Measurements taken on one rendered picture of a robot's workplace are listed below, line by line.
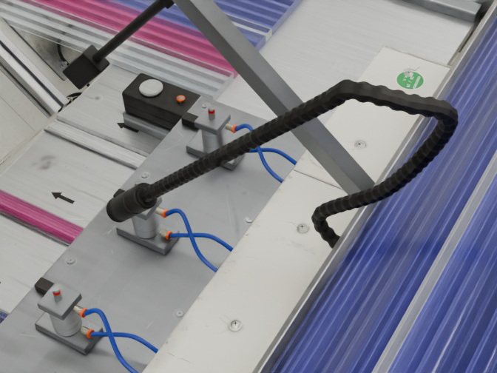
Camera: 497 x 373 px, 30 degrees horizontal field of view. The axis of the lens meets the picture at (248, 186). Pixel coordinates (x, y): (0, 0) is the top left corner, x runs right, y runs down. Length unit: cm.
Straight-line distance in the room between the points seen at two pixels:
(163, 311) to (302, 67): 38
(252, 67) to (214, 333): 20
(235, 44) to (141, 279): 22
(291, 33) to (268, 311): 44
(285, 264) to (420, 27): 43
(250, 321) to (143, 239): 13
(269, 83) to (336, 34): 42
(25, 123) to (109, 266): 132
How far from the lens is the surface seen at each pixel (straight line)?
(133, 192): 61
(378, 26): 109
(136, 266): 78
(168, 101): 93
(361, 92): 44
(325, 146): 68
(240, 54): 66
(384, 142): 84
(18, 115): 209
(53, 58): 216
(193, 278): 77
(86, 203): 92
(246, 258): 75
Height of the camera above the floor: 185
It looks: 53 degrees down
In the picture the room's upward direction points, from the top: 66 degrees clockwise
